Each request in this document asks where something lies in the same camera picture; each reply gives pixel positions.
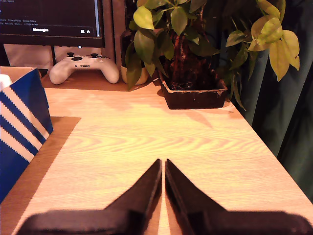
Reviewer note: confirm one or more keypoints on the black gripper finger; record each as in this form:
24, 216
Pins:
181, 195
146, 195

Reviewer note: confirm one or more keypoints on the blue Adidas shoebox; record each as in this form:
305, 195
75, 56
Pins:
22, 117

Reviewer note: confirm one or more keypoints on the leafy plant in dark pot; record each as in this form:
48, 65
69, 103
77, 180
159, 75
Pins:
193, 98

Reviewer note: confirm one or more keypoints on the small white round pot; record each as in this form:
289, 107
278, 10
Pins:
143, 77

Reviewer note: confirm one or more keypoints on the dark teal curtain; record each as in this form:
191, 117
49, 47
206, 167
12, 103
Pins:
281, 110

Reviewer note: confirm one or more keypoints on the white game controller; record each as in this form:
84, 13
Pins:
83, 66

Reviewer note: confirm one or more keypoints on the pale-leaved trailing plant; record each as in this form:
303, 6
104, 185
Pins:
281, 46

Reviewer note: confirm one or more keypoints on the large black Huawei monitor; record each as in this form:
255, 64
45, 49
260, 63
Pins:
49, 14

